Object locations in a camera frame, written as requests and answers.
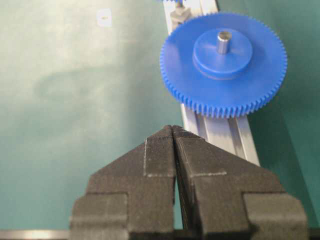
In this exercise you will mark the silver shaft mounting bracket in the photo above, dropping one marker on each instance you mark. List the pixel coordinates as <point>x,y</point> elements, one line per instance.
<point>180,15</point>

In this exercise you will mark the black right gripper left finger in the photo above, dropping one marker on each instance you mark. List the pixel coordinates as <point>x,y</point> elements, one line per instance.
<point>131,198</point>

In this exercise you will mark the steel shaft through large gear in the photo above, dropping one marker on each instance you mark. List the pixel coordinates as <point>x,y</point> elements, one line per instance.
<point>223,42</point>

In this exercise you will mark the white sticker on mat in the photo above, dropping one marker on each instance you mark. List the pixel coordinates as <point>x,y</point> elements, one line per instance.
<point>104,17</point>

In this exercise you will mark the small blue plastic gear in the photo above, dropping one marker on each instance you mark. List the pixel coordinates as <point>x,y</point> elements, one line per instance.
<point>176,1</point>

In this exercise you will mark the large blue plastic gear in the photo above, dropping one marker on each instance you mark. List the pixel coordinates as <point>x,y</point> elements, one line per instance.
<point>223,85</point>

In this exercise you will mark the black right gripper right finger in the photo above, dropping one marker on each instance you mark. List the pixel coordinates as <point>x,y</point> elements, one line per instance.
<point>229,198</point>

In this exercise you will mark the aluminium extrusion rail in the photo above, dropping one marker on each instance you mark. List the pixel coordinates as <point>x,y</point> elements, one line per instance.
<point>230,134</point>

